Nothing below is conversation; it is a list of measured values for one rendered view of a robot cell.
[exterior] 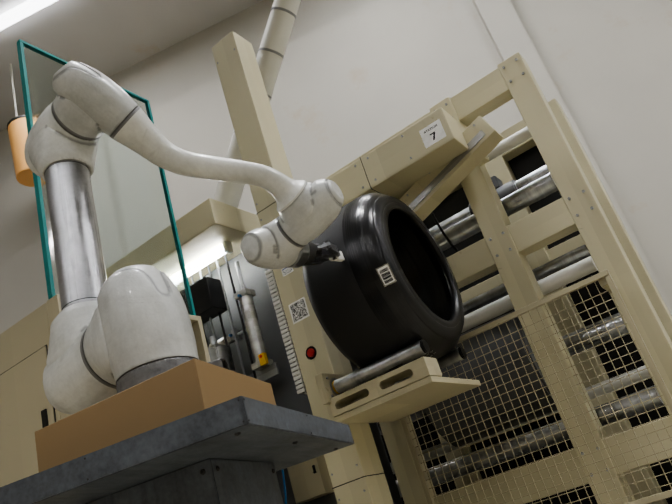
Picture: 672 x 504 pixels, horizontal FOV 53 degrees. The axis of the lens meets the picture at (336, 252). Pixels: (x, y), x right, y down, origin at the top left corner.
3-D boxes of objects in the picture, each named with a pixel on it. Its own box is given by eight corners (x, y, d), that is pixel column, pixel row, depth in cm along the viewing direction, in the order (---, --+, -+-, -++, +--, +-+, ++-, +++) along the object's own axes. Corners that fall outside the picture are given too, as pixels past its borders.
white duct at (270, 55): (197, 231, 313) (271, -13, 316) (215, 237, 323) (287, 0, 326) (215, 237, 306) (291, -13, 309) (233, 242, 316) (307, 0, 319)
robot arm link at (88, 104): (147, 95, 162) (118, 130, 169) (86, 40, 156) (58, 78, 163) (124, 118, 151) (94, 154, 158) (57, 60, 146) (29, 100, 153)
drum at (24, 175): (33, 193, 733) (27, 143, 760) (65, 177, 725) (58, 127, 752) (2, 177, 694) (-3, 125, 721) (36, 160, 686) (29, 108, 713)
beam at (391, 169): (324, 216, 271) (314, 185, 277) (357, 230, 291) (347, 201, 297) (454, 137, 244) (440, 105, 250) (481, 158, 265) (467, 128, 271)
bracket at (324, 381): (322, 405, 210) (314, 375, 214) (385, 405, 242) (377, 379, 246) (330, 401, 209) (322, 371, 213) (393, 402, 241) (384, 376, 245)
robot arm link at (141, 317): (143, 356, 113) (117, 245, 122) (90, 399, 123) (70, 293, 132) (219, 354, 125) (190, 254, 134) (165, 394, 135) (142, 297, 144)
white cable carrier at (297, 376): (297, 394, 231) (264, 271, 250) (305, 394, 235) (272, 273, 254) (307, 389, 229) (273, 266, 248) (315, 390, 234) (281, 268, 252)
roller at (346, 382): (338, 383, 219) (339, 396, 216) (329, 379, 216) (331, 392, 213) (428, 341, 204) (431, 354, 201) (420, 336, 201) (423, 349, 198)
